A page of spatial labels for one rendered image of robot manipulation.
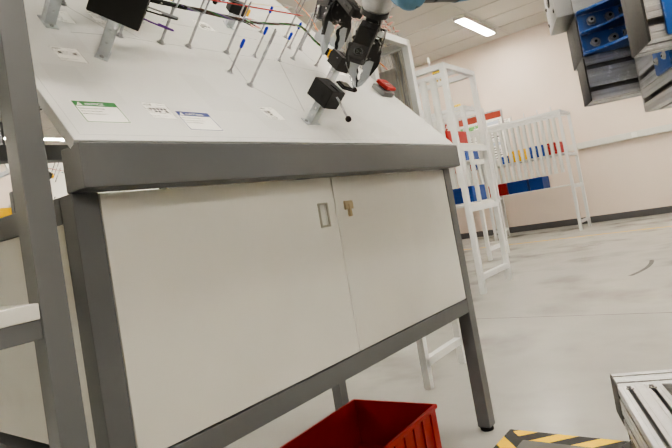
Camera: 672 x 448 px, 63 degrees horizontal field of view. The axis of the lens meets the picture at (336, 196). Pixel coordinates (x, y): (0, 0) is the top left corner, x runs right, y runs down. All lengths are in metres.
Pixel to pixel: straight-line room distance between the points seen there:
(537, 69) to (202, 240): 9.06
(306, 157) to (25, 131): 0.54
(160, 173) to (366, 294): 0.61
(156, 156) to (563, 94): 8.99
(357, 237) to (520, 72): 8.71
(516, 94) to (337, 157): 8.73
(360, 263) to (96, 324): 0.64
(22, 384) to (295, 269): 0.51
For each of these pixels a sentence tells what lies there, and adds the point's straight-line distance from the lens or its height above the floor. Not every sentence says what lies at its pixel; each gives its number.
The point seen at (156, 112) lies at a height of 0.93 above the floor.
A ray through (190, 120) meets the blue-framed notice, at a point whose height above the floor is 0.92.
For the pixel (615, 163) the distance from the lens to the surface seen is 9.45.
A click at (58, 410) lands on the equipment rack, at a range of 0.80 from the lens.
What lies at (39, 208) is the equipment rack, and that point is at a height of 0.78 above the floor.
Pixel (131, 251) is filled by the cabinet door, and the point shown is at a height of 0.70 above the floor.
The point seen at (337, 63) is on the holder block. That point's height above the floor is 1.13.
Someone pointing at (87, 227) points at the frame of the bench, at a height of 0.75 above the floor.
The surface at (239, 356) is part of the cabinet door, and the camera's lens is 1.02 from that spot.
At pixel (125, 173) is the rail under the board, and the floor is 0.82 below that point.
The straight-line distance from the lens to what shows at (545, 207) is 9.71.
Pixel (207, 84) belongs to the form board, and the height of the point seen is 1.02.
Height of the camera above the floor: 0.70
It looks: 3 degrees up
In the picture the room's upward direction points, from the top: 10 degrees counter-clockwise
